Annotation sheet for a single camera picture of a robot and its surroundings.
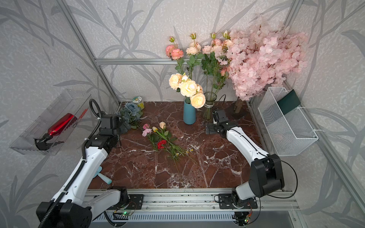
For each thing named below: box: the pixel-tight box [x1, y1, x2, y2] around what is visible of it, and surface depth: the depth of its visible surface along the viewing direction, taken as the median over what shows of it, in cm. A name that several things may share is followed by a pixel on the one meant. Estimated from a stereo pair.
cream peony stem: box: [190, 92, 206, 112], surface depth 68 cm
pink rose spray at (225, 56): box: [218, 29, 233, 86], surface depth 76 cm
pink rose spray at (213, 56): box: [201, 31, 225, 95], surface depth 85 cm
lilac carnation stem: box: [141, 128, 154, 138], surface depth 97 cm
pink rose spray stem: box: [165, 36, 185, 76], surface depth 84 cm
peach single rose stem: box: [159, 121, 183, 155], surface depth 103 cm
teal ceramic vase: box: [183, 99, 197, 125], surface depth 105 cm
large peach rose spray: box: [168, 73, 206, 108], surface depth 63 cm
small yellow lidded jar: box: [132, 95, 145, 110], surface depth 114 cm
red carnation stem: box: [157, 139, 195, 162], surface depth 93 cm
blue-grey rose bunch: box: [118, 102, 144, 131], surface depth 104 cm
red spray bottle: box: [33, 113, 78, 151], surface depth 63 cm
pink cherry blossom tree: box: [226, 15, 309, 102], surface depth 74 cm
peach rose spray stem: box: [185, 32, 205, 79], surface depth 84 cm
